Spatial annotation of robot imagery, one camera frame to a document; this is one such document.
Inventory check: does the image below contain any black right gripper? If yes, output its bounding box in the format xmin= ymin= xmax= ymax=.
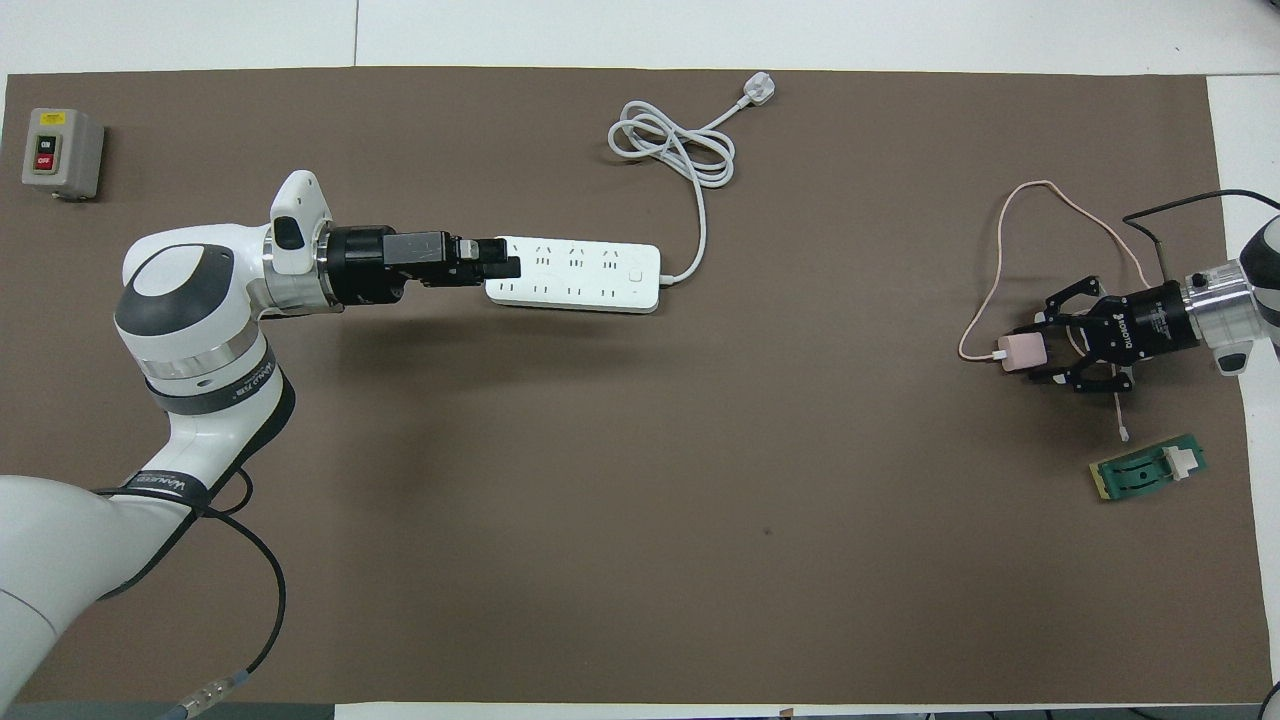
xmin=1010 ymin=275 xmax=1201 ymax=395

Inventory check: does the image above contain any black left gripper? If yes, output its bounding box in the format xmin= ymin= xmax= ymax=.
xmin=322 ymin=226 xmax=522 ymax=307

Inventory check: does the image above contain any pink charger adapter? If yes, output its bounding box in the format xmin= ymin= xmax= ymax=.
xmin=998 ymin=335 xmax=1048 ymax=373

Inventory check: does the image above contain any pink charging cable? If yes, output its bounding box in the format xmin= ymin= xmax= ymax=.
xmin=957 ymin=180 xmax=1151 ymax=443

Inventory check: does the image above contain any white power strip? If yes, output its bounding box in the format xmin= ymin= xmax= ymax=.
xmin=486 ymin=235 xmax=663 ymax=315

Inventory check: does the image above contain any brown table mat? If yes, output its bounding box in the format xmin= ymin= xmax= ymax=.
xmin=0 ymin=66 xmax=1273 ymax=706

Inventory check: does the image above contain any green knife switch block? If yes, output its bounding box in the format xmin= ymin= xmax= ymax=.
xmin=1087 ymin=433 xmax=1208 ymax=504

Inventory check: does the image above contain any white power cord with plug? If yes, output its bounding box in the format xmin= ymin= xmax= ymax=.
xmin=608 ymin=72 xmax=778 ymax=287

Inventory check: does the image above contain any grey on-off switch box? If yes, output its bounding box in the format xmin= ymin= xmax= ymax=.
xmin=21 ymin=107 xmax=105 ymax=202

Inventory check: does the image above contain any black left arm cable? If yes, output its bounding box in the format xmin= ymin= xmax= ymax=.
xmin=95 ymin=465 xmax=291 ymax=720

